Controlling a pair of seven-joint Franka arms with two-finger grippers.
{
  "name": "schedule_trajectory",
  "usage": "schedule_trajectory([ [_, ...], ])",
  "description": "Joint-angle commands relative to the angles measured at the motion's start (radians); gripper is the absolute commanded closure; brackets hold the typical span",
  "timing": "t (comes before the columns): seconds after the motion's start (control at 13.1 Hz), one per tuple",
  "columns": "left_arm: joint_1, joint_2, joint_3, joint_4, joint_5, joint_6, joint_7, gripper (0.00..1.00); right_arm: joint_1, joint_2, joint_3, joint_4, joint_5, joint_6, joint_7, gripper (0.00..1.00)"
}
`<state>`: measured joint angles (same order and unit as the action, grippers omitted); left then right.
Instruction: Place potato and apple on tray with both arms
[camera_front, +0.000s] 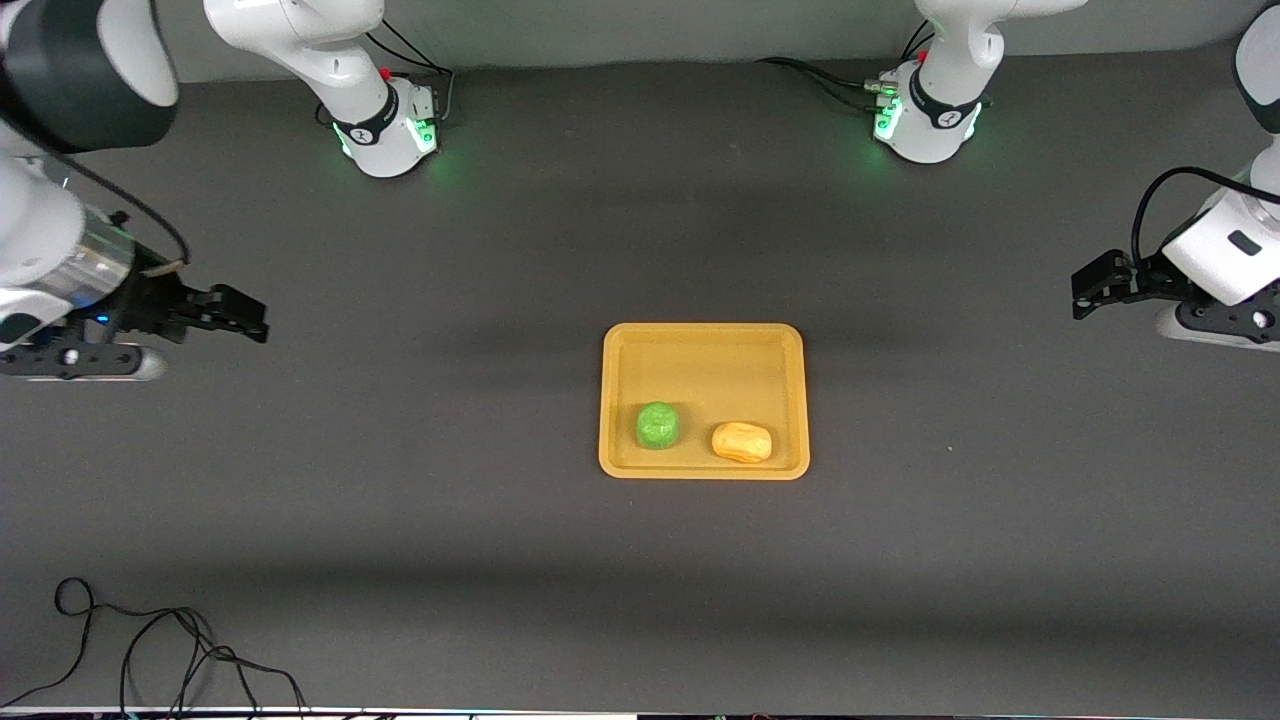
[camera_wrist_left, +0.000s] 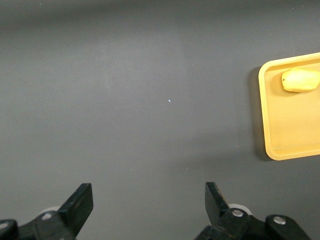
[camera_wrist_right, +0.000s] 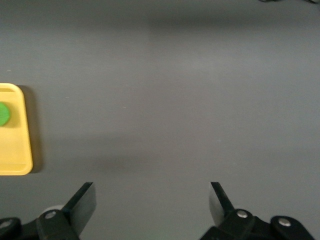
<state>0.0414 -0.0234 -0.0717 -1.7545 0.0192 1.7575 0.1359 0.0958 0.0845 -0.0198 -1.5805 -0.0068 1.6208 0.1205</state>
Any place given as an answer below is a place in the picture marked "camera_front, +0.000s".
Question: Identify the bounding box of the black right arm base cable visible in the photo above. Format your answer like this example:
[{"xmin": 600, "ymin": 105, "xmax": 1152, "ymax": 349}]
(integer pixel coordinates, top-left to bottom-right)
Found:
[{"xmin": 365, "ymin": 14, "xmax": 457, "ymax": 127}]

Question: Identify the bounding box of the yellow-brown potato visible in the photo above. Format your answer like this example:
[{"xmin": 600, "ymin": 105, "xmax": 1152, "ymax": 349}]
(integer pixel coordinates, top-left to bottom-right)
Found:
[{"xmin": 711, "ymin": 422, "xmax": 774, "ymax": 465}]

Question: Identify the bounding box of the yellow plastic tray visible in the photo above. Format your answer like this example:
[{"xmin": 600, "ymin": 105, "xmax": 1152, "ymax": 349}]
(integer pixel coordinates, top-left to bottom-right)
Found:
[{"xmin": 598, "ymin": 322, "xmax": 810, "ymax": 481}]

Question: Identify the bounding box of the black arm base cable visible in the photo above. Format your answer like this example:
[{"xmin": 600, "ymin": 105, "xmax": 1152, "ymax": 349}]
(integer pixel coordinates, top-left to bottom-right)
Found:
[
  {"xmin": 756, "ymin": 20, "xmax": 937, "ymax": 113},
  {"xmin": 365, "ymin": 14, "xmax": 457, "ymax": 127}
]

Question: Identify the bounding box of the loose thin black cable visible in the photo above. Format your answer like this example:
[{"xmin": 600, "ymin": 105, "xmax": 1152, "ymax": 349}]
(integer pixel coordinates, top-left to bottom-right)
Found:
[{"xmin": 0, "ymin": 577, "xmax": 311, "ymax": 719}]

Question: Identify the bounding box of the green apple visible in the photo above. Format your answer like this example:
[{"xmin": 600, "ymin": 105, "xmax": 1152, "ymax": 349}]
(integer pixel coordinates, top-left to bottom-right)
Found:
[{"xmin": 635, "ymin": 401, "xmax": 683, "ymax": 451}]

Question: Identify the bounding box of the black left arm base cable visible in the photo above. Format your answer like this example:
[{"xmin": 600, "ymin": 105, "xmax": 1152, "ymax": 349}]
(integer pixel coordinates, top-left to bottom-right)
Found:
[{"xmin": 756, "ymin": 20, "xmax": 937, "ymax": 113}]

